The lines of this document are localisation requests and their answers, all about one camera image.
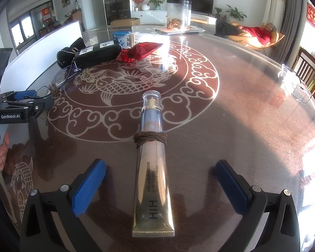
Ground flat wooden tray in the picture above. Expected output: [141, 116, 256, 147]
[155, 26, 201, 35]

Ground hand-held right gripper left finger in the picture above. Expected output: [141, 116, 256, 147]
[20, 158, 107, 252]

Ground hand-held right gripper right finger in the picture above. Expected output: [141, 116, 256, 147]
[215, 160, 301, 252]

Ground wooden chair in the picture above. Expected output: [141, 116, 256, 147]
[293, 47, 315, 97]

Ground black case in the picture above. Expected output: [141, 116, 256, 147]
[73, 39, 122, 70]

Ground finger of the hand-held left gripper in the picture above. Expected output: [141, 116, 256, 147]
[1, 90, 40, 103]
[5, 98, 54, 114]

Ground brown patterned desktop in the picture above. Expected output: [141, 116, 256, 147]
[0, 22, 315, 252]

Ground black television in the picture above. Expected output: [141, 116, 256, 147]
[171, 0, 215, 15]

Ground clear plastic jar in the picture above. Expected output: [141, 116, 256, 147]
[166, 0, 193, 30]

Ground dark glass display cabinet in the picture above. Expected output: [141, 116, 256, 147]
[102, 0, 132, 25]

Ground red wall hanging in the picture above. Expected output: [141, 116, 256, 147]
[306, 2, 315, 28]

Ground thin-framed eyeglasses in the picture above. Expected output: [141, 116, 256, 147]
[37, 59, 82, 99]

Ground green potted plant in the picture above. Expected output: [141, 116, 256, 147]
[148, 0, 166, 10]

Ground brown cardboard box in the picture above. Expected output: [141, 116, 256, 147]
[110, 17, 141, 27]

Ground black fabric scrunchie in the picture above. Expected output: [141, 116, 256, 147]
[57, 38, 85, 69]

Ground gold cosmetic tube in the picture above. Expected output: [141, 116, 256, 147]
[132, 91, 175, 238]

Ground clear acrylic holder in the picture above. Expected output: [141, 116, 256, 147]
[280, 63, 315, 104]

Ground long white cardboard box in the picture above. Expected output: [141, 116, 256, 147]
[9, 20, 86, 66]

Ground grey curtain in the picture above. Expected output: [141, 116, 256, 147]
[273, 0, 305, 65]

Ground blue and white medicine box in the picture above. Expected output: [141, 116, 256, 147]
[112, 31, 135, 50]

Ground large leafy potted plant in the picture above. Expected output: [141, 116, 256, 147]
[224, 4, 247, 23]

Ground white television console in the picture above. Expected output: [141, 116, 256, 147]
[131, 10, 216, 21]

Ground white lace curtain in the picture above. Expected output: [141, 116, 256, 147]
[266, 0, 287, 32]

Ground beige lounge chair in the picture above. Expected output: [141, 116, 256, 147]
[227, 30, 285, 49]

